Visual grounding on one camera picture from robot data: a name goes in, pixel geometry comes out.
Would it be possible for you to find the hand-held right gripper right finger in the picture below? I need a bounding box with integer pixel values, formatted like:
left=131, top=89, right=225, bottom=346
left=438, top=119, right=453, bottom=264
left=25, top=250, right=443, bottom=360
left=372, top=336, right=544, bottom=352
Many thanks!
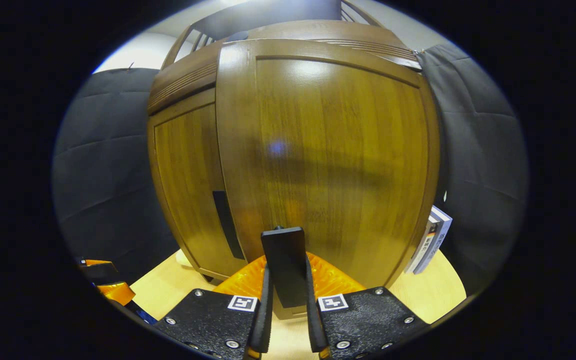
left=304, top=251, right=430, bottom=360

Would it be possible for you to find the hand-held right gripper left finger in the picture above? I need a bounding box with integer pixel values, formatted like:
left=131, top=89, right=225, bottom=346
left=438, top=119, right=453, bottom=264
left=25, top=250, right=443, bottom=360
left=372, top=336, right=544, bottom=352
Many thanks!
left=154, top=252, right=275, bottom=360

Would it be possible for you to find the wooden cabinet door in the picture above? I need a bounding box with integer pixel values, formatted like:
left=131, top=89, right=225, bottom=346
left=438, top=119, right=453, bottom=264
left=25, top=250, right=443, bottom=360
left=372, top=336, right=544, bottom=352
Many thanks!
left=215, top=37, right=441, bottom=321
left=148, top=90, right=249, bottom=281

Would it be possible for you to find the wooden double-door shoe cabinet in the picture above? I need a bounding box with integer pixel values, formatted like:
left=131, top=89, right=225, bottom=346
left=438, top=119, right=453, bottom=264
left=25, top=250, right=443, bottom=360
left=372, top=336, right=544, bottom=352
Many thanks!
left=147, top=0, right=424, bottom=286

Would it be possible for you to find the wooden cabinet drawer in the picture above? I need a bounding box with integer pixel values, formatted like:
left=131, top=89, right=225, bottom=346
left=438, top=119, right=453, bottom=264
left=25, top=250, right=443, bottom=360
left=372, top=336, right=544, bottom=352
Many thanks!
left=148, top=20, right=423, bottom=116

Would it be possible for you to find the white paperback book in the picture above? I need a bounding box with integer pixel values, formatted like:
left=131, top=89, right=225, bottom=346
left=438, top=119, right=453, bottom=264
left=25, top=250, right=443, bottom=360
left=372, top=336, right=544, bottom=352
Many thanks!
left=405, top=212, right=441, bottom=273

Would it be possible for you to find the grey-blue paperback book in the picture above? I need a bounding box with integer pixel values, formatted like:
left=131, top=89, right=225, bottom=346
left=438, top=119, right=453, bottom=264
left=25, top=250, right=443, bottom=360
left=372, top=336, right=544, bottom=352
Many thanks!
left=414, top=205, right=454, bottom=275

